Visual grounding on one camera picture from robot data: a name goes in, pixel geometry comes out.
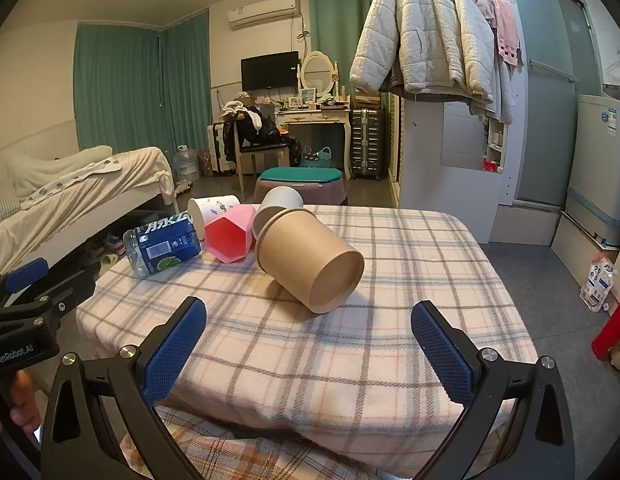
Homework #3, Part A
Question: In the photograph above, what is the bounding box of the white puffer jacket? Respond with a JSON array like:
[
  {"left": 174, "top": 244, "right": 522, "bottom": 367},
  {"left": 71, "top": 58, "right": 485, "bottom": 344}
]
[{"left": 348, "top": 0, "right": 497, "bottom": 104}]

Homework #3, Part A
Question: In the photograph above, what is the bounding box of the teal window curtain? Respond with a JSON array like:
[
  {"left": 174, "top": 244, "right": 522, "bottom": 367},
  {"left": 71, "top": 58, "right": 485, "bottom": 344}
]
[
  {"left": 308, "top": 0, "right": 385, "bottom": 98},
  {"left": 72, "top": 22, "right": 161, "bottom": 158},
  {"left": 159, "top": 10, "right": 211, "bottom": 161}
]

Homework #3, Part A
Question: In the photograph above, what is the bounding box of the purple stool teal cushion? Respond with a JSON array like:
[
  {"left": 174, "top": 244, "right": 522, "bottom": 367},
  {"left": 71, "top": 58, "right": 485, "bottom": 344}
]
[{"left": 253, "top": 166, "right": 349, "bottom": 207}]

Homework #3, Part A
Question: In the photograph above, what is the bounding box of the wooden chair with clothes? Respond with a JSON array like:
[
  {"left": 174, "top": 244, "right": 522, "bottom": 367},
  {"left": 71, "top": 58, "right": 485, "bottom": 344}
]
[{"left": 222, "top": 102, "right": 303, "bottom": 202}]

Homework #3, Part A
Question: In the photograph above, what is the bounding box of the person's left hand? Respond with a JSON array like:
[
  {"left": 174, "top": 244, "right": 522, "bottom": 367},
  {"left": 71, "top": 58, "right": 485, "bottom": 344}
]
[{"left": 10, "top": 371, "right": 43, "bottom": 435}]

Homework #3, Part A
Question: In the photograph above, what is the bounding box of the silver suitcase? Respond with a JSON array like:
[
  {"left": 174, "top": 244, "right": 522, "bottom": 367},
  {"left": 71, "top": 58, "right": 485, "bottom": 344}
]
[{"left": 349, "top": 107, "right": 387, "bottom": 182}]

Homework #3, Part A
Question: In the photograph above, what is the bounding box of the pink towel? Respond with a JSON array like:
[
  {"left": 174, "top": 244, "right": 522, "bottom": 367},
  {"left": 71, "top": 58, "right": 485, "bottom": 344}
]
[{"left": 491, "top": 0, "right": 523, "bottom": 67}]

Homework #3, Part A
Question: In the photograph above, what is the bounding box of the white suitcase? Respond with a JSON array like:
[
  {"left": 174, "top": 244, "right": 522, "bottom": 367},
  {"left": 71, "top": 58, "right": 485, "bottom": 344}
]
[{"left": 206, "top": 122, "right": 238, "bottom": 177}]

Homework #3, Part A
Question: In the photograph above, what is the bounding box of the white printed paper cup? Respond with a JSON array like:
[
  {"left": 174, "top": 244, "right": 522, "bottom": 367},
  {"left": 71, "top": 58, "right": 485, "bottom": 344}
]
[{"left": 188, "top": 195, "right": 241, "bottom": 241}]

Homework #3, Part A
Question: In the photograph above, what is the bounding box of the frosted glass door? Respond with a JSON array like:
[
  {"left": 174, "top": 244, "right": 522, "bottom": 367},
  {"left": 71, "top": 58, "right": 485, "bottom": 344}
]
[{"left": 504, "top": 0, "right": 607, "bottom": 207}]

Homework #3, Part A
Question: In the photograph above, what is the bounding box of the black television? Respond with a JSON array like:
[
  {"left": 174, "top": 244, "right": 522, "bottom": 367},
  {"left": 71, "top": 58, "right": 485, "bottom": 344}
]
[{"left": 240, "top": 51, "right": 300, "bottom": 92}]

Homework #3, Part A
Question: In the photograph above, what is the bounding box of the red bottle on floor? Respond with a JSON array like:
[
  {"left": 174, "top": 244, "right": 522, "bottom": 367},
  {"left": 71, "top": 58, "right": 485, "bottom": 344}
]
[{"left": 591, "top": 292, "right": 620, "bottom": 372}]

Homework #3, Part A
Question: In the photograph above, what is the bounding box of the white dressing table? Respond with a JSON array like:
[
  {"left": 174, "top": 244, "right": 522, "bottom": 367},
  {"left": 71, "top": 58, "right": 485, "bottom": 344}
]
[{"left": 274, "top": 106, "right": 352, "bottom": 182}]

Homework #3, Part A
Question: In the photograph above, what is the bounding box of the white washing machine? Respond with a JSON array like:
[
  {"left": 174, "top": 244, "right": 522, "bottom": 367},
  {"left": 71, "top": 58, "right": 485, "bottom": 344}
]
[{"left": 564, "top": 93, "right": 620, "bottom": 250}]

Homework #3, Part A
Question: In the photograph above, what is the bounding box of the grey paper cup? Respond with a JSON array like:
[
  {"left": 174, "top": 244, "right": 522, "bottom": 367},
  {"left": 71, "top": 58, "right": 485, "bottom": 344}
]
[{"left": 252, "top": 186, "right": 305, "bottom": 241}]

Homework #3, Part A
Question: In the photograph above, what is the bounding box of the white cabinet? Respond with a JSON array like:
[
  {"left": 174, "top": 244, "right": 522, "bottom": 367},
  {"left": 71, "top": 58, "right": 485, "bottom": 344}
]
[{"left": 389, "top": 84, "right": 530, "bottom": 247}]

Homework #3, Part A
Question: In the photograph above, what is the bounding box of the brown paper cup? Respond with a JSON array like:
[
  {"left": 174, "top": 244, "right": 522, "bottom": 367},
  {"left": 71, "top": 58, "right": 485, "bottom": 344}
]
[{"left": 254, "top": 208, "right": 365, "bottom": 315}]

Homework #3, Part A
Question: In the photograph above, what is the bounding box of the clear water jug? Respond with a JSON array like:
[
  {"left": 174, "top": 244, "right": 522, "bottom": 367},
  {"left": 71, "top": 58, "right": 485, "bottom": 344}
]
[{"left": 172, "top": 144, "right": 201, "bottom": 184}]

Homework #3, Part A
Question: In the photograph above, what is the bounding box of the white air conditioner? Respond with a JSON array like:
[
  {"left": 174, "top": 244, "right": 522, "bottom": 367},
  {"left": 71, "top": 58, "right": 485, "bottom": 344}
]
[{"left": 227, "top": 0, "right": 301, "bottom": 31}]

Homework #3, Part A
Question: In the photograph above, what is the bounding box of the teal basket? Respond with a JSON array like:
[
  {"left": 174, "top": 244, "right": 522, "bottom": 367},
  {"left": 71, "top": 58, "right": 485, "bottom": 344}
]
[{"left": 300, "top": 147, "right": 333, "bottom": 169}]

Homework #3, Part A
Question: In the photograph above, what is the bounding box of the white oval mirror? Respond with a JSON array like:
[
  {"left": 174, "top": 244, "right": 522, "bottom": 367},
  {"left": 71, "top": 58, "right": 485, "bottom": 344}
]
[{"left": 299, "top": 50, "right": 337, "bottom": 97}]

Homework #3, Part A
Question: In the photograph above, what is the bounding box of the pink hexagonal cup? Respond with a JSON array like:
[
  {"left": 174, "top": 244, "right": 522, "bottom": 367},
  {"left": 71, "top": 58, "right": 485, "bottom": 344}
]
[{"left": 205, "top": 204, "right": 257, "bottom": 265}]

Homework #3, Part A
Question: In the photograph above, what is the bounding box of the blue label plastic bottle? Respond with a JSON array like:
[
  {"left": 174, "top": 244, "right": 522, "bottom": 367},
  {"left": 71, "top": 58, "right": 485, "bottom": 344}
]
[{"left": 122, "top": 212, "right": 205, "bottom": 279}]

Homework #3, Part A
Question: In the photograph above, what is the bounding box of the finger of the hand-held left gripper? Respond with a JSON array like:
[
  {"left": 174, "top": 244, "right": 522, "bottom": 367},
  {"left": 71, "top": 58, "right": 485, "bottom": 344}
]
[
  {"left": 0, "top": 257, "right": 49, "bottom": 306},
  {"left": 20, "top": 269, "right": 96, "bottom": 314}
]

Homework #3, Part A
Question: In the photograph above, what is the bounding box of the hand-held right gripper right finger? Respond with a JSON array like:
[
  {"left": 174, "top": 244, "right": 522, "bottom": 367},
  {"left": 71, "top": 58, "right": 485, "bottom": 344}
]
[{"left": 410, "top": 300, "right": 576, "bottom": 480}]

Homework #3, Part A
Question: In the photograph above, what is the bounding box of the orange plaid cloth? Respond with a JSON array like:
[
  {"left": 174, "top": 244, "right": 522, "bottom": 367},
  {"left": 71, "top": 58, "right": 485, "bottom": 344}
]
[{"left": 118, "top": 405, "right": 395, "bottom": 480}]

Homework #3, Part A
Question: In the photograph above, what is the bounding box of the plaid blanket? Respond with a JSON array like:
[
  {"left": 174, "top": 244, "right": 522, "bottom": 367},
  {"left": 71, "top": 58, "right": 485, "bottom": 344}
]
[{"left": 76, "top": 204, "right": 541, "bottom": 461}]

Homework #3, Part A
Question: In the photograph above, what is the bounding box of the bed with cream bedding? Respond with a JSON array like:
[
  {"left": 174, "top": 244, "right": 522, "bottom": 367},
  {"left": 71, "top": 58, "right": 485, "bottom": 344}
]
[{"left": 0, "top": 146, "right": 179, "bottom": 281}]

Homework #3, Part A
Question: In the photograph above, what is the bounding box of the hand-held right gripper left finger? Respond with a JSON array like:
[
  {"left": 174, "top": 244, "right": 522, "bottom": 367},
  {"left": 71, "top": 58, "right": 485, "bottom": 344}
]
[{"left": 40, "top": 296, "right": 208, "bottom": 480}]

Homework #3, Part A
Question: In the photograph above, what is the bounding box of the white snack bag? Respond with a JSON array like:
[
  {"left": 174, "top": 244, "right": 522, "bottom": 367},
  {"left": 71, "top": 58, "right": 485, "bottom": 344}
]
[{"left": 579, "top": 254, "right": 619, "bottom": 313}]

